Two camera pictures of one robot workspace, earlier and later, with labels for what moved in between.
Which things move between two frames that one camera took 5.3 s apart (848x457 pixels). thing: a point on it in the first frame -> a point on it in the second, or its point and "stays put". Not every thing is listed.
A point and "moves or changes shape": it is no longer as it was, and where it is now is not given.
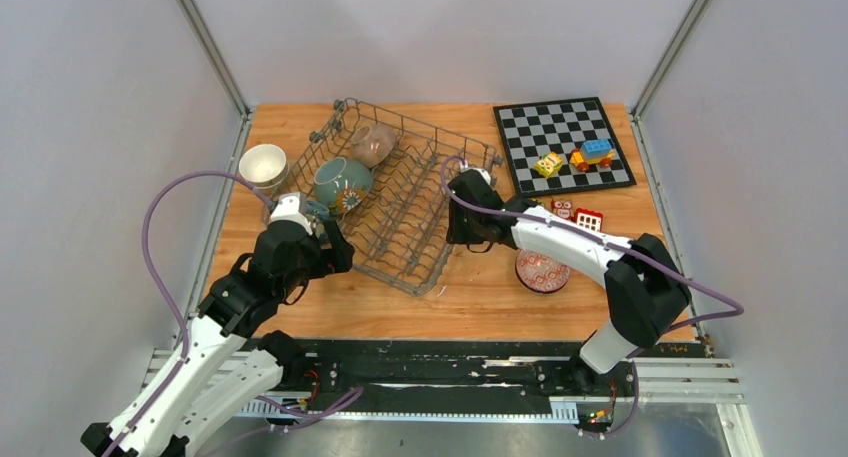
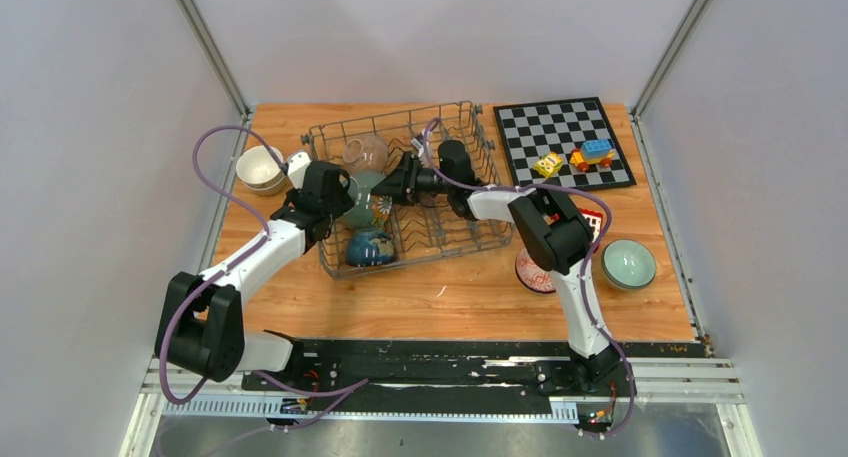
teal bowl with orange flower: (341, 185) moves or changes shape
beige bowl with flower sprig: (263, 165) stays put
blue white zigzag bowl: (540, 274) stays put
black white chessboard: (531, 131) stays put
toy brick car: (594, 151) stays put
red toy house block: (591, 220) stays put
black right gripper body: (464, 226) -> (429, 183)
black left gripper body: (314, 265) -> (338, 207)
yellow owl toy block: (548, 164) stays put
